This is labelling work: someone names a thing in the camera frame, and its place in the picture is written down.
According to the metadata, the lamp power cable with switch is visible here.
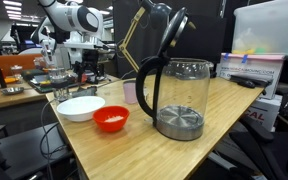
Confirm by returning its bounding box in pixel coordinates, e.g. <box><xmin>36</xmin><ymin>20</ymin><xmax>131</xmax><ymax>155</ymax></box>
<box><xmin>38</xmin><ymin>79</ymin><xmax>120</xmax><ymax>180</ymax></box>

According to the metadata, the white bowl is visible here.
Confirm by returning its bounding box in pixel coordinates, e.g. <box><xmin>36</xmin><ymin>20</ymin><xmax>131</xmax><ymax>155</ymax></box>
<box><xmin>56</xmin><ymin>95</ymin><xmax>106</xmax><ymax>123</ymax></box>

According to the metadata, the black office chair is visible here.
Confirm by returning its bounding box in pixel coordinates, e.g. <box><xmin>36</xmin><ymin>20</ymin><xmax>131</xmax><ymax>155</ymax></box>
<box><xmin>228</xmin><ymin>114</ymin><xmax>288</xmax><ymax>180</ymax></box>

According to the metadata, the black padded seat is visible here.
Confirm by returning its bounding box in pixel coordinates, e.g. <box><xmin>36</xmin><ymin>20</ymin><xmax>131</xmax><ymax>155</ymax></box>
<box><xmin>0</xmin><ymin>122</ymin><xmax>74</xmax><ymax>180</ymax></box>

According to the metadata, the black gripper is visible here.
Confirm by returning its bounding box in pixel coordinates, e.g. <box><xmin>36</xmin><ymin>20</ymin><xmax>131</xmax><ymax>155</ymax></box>
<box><xmin>73</xmin><ymin>49</ymin><xmax>106</xmax><ymax>84</ymax></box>

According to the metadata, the black stapler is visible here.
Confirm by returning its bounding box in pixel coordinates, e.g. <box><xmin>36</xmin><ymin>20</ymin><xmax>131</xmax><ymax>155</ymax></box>
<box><xmin>229</xmin><ymin>73</ymin><xmax>274</xmax><ymax>89</ymax></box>

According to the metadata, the wooden side table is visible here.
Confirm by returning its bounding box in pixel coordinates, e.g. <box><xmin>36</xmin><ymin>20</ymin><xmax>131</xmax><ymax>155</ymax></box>
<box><xmin>0</xmin><ymin>79</ymin><xmax>57</xmax><ymax>112</ymax></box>

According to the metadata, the grey cloth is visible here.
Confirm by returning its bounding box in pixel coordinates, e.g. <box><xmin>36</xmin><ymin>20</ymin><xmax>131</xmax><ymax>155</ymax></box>
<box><xmin>71</xmin><ymin>84</ymin><xmax>99</xmax><ymax>99</ymax></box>

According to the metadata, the black curtain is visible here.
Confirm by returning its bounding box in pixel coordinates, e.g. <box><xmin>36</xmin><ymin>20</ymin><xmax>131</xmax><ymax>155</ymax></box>
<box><xmin>112</xmin><ymin>0</ymin><xmax>227</xmax><ymax>79</ymax></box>

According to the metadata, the glass electric kettle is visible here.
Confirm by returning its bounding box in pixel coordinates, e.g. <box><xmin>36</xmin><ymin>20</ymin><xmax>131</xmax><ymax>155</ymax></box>
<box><xmin>135</xmin><ymin>7</ymin><xmax>212</xmax><ymax>142</ymax></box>

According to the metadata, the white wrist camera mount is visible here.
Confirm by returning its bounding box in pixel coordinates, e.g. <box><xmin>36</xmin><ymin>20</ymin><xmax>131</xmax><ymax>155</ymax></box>
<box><xmin>63</xmin><ymin>40</ymin><xmax>102</xmax><ymax>52</ymax></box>

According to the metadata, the clear plastic storage bin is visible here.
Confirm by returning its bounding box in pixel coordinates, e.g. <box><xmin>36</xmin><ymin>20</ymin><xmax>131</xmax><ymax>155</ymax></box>
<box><xmin>231</xmin><ymin>0</ymin><xmax>288</xmax><ymax>57</ymax></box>

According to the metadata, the red bowl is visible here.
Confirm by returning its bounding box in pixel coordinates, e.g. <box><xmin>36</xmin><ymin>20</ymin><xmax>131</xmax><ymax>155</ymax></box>
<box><xmin>92</xmin><ymin>105</ymin><xmax>131</xmax><ymax>133</ymax></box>

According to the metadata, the pink cup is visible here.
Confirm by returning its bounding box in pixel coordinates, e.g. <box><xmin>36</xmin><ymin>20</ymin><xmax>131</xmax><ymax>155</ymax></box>
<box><xmin>122</xmin><ymin>80</ymin><xmax>139</xmax><ymax>105</ymax></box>

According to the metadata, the white cardboard box red print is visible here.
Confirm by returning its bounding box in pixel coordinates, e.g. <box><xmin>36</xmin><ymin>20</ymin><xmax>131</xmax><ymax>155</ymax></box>
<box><xmin>247</xmin><ymin>94</ymin><xmax>283</xmax><ymax>132</ymax></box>

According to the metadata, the yellow toy block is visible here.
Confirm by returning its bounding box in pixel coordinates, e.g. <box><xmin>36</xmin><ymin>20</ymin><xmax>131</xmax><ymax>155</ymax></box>
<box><xmin>38</xmin><ymin>79</ymin><xmax>52</xmax><ymax>88</ymax></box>

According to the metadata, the dark metal tray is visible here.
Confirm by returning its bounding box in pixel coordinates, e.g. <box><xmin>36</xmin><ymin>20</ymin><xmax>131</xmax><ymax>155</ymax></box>
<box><xmin>21</xmin><ymin>68</ymin><xmax>85</xmax><ymax>94</ymax></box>

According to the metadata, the small metal dish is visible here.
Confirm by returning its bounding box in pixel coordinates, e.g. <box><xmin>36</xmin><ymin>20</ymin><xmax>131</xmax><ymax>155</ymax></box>
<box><xmin>1</xmin><ymin>86</ymin><xmax>26</xmax><ymax>96</ymax></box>

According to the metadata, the glass jar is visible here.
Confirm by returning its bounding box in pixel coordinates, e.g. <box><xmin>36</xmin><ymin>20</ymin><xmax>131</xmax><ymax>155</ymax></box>
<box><xmin>9</xmin><ymin>64</ymin><xmax>24</xmax><ymax>81</ymax></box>

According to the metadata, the white cardboard box pink top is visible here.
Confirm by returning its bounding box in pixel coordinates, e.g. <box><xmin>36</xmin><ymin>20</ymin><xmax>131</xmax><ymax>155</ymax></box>
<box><xmin>217</xmin><ymin>52</ymin><xmax>285</xmax><ymax>100</ymax></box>

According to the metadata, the orange partition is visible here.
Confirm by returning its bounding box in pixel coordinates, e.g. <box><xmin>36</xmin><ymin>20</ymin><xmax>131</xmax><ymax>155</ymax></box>
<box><xmin>0</xmin><ymin>53</ymin><xmax>44</xmax><ymax>77</ymax></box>

